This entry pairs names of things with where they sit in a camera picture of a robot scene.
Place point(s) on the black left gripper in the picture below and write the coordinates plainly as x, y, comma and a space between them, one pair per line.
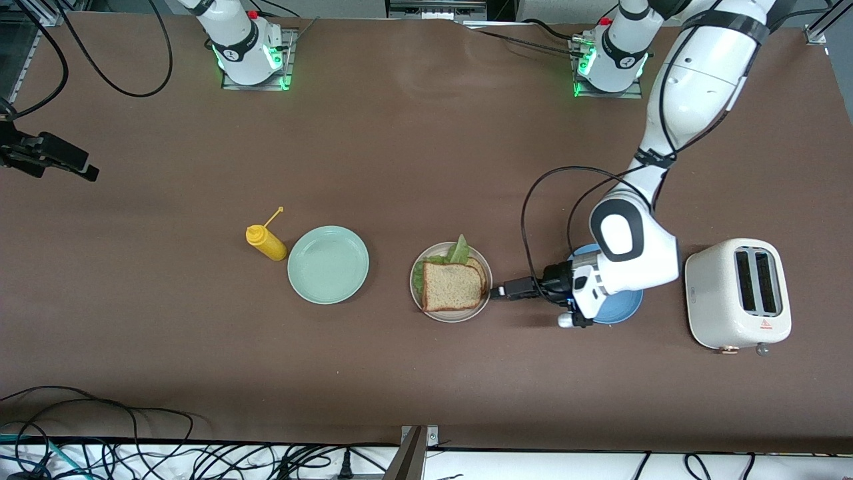
552, 283

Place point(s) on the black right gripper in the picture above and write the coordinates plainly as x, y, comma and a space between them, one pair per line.
18, 150

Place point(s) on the brown bread slice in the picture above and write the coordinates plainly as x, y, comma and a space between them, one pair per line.
453, 286
480, 266

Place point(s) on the green lettuce leaf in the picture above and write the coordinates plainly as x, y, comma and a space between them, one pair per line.
458, 252

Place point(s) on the yellow squeeze bottle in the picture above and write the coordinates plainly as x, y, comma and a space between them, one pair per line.
270, 246

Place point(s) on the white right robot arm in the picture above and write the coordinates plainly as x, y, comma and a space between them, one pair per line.
240, 46

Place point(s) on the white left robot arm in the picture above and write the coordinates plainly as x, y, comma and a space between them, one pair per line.
700, 86

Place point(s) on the beige plate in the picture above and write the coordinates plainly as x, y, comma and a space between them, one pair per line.
453, 317

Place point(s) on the blue plate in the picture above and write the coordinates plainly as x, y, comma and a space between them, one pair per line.
620, 310

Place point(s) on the mint green plate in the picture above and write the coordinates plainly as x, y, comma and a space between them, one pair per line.
327, 264

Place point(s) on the white two-slot toaster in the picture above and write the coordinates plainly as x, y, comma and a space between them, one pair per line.
710, 300

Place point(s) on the copper toaster lever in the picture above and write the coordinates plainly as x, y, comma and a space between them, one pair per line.
730, 349

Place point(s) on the black power plug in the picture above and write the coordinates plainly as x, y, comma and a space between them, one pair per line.
345, 466

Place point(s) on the grey toaster knob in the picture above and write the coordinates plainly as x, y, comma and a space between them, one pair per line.
760, 348

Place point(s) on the black metal equipment box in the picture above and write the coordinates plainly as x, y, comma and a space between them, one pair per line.
436, 8

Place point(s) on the aluminium frame profile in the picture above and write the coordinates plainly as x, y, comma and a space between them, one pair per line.
818, 30
50, 13

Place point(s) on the metal table bracket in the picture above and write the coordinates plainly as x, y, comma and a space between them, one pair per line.
410, 460

